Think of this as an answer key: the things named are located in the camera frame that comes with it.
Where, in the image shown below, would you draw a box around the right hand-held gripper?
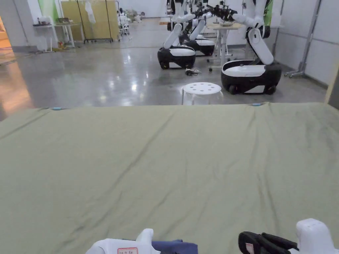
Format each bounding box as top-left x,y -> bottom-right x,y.
238,218 -> 336,254

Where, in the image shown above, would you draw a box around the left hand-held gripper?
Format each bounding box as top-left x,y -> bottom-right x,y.
85,228 -> 157,254

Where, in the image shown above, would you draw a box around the dark blue shirt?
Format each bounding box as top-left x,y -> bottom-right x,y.
151,239 -> 199,254

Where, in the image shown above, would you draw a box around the bed with pale green sheet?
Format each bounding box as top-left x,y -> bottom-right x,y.
0,102 -> 339,254

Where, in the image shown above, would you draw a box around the white round stool with holes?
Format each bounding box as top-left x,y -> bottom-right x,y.
181,82 -> 224,106

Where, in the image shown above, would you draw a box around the white and black wheeled robot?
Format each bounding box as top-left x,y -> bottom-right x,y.
220,0 -> 283,96
184,0 -> 216,56
157,0 -> 197,70

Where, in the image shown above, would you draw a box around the wooden top table white legs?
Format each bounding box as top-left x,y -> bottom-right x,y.
206,22 -> 245,67

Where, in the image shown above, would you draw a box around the white table with green top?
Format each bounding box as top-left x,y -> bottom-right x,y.
54,17 -> 83,49

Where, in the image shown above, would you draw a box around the black clothes rack yellow panel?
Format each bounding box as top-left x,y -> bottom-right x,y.
61,0 -> 120,44

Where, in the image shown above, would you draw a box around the white table with clutter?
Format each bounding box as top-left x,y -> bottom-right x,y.
32,17 -> 58,53

